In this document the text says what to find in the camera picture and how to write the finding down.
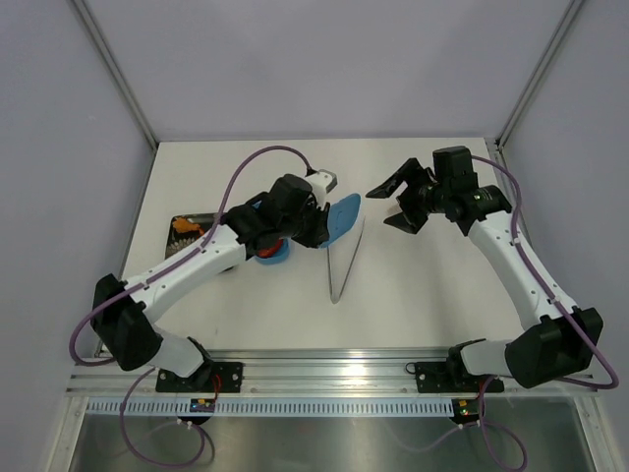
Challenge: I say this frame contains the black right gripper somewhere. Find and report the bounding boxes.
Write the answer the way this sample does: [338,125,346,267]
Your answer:
[367,157,451,235]

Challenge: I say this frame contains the blue lunch box lid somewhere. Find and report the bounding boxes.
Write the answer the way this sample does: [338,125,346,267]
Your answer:
[318,193,362,249]

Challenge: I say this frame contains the long red sausage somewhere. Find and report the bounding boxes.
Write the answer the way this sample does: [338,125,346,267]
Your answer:
[257,240,283,259]

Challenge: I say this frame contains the metal serving tongs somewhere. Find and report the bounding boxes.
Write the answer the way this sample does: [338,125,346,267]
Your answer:
[326,214,366,305]

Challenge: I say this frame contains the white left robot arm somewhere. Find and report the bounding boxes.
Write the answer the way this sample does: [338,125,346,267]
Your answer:
[89,193,331,391]

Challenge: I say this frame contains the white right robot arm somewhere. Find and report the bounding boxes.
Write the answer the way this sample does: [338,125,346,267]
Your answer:
[367,147,603,389]

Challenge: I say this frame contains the blue two-compartment lunch box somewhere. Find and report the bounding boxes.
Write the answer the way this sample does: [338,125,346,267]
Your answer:
[252,195,290,266]

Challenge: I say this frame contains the dark floral square plate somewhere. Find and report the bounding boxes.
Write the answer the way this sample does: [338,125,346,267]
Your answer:
[165,212,214,259]

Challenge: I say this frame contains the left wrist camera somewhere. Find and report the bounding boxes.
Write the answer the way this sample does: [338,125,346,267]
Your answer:
[269,166,339,217]

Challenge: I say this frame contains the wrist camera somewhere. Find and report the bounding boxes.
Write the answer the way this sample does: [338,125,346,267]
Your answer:
[269,166,339,217]
[432,146,479,194]

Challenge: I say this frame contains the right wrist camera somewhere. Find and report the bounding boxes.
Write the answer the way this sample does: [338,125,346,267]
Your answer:
[432,146,479,194]

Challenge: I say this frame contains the aluminium front rail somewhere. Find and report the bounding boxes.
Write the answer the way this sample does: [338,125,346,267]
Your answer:
[65,348,600,398]

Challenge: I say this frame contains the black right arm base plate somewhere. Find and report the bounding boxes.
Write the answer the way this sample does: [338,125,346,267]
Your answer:
[405,361,487,394]

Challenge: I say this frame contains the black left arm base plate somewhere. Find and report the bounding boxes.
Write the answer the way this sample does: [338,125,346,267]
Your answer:
[155,361,244,393]

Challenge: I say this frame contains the right aluminium frame post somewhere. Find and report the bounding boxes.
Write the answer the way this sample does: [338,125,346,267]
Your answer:
[494,0,588,152]

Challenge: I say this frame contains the aluminium frame post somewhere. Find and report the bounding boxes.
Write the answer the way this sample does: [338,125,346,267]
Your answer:
[494,0,588,152]
[69,0,159,153]

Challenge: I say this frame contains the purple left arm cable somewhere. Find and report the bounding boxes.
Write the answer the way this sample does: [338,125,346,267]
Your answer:
[68,146,315,468]

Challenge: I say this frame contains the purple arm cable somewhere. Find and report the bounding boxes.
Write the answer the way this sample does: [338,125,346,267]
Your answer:
[392,155,619,466]
[68,146,315,468]

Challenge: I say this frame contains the white slotted cable duct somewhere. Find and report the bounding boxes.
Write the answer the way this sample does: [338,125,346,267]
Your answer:
[87,396,486,417]

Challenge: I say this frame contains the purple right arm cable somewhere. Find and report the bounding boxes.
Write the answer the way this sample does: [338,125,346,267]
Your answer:
[392,155,619,466]

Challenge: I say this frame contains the left aluminium frame post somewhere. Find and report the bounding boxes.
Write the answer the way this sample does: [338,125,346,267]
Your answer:
[69,0,159,153]

